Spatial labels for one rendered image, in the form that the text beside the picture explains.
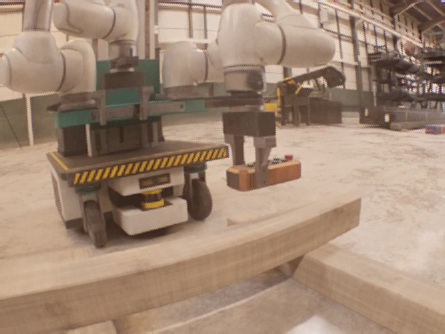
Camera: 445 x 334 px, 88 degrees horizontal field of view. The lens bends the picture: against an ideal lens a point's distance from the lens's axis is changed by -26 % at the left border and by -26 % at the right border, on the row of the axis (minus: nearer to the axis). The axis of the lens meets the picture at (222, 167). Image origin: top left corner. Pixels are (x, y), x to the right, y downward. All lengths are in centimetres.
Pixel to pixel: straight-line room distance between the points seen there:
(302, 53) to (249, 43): 13
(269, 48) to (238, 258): 44
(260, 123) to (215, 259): 28
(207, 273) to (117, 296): 19
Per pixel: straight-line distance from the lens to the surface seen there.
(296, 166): 71
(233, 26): 63
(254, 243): 66
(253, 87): 61
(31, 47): 103
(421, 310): 66
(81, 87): 111
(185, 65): 128
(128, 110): 115
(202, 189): 126
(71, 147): 146
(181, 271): 59
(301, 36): 68
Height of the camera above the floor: 47
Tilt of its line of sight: 11 degrees down
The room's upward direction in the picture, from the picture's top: 3 degrees counter-clockwise
